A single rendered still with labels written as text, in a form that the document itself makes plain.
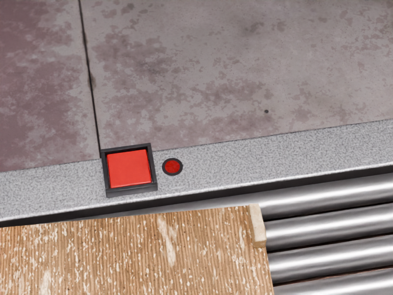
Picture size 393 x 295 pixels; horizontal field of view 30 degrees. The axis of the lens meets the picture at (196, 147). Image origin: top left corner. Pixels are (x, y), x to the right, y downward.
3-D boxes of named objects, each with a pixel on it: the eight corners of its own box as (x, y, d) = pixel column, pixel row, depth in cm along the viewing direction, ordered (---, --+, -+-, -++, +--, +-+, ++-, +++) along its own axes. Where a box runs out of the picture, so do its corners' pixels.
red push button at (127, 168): (107, 158, 111) (106, 153, 110) (146, 153, 111) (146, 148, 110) (111, 192, 108) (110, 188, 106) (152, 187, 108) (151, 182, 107)
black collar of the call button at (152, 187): (101, 155, 111) (100, 148, 110) (151, 148, 112) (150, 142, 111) (106, 198, 107) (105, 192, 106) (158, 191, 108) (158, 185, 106)
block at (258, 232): (246, 212, 104) (248, 202, 101) (259, 211, 104) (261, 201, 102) (252, 250, 101) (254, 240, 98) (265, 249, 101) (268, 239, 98)
